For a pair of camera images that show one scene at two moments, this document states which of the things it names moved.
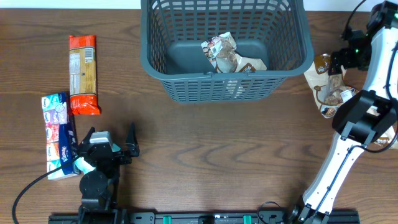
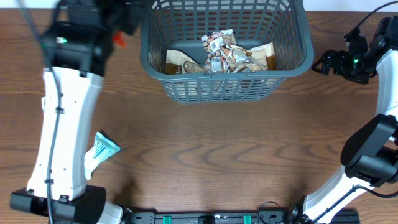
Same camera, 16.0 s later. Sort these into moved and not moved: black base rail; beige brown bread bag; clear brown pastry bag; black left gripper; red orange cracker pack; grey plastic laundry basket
Moved: beige brown bread bag; red orange cracker pack; black left gripper; clear brown pastry bag
Not moved: black base rail; grey plastic laundry basket
